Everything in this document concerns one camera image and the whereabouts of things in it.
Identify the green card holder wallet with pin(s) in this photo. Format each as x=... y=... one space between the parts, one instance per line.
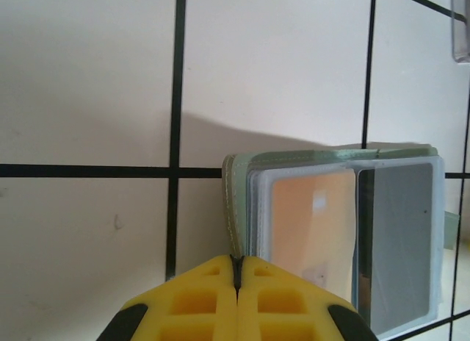
x=238 y=179

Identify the grey credit card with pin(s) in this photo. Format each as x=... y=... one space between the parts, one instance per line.
x=400 y=238

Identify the clear acrylic card box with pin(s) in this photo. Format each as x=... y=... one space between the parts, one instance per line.
x=460 y=43

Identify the beige credit card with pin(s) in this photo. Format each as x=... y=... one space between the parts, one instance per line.
x=312 y=227

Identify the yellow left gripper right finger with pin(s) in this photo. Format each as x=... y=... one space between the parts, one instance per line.
x=282 y=304

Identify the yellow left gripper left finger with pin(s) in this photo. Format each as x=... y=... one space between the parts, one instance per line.
x=198 y=304

